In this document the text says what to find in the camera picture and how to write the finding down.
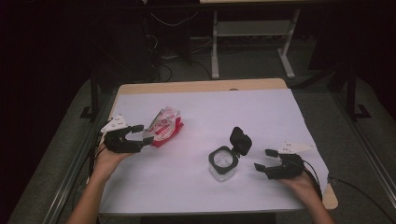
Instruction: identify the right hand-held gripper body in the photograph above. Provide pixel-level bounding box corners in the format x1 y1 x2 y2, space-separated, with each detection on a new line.
265 140 316 181

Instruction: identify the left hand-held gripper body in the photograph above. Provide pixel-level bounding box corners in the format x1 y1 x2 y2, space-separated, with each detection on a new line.
100 114 144 154

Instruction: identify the red and white snack bag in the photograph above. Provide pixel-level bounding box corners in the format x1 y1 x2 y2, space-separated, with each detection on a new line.
142 105 185 148

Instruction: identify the clear jar with black lid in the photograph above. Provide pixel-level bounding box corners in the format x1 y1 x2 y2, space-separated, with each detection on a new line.
207 126 253 183

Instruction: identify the person's left hand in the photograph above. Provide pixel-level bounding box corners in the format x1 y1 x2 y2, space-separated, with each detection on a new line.
92 146 134 181

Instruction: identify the person's right hand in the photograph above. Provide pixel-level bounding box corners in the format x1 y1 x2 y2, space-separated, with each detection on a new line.
278 171 321 206

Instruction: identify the black metal stand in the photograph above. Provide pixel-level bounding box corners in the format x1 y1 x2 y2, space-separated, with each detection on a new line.
78 71 101 120
345 62 372 121

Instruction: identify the white paper sheet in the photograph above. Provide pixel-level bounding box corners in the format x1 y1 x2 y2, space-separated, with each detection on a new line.
98 88 331 217

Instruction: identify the wooden table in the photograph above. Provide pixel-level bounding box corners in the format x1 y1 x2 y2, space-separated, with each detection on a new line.
98 77 339 218

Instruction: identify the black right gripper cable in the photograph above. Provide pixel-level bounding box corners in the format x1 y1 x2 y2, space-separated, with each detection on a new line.
300 158 323 201

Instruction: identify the aluminium rail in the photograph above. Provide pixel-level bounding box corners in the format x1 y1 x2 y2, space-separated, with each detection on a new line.
330 90 396 203
43 92 118 224

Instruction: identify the black cable on floor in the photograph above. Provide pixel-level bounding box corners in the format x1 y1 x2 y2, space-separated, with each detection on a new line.
328 176 396 224

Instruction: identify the white hanging cable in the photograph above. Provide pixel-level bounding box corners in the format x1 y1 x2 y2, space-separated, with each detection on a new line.
149 10 200 28

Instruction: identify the white metal desk frame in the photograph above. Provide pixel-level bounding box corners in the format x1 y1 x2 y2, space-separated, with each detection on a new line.
199 0 302 80

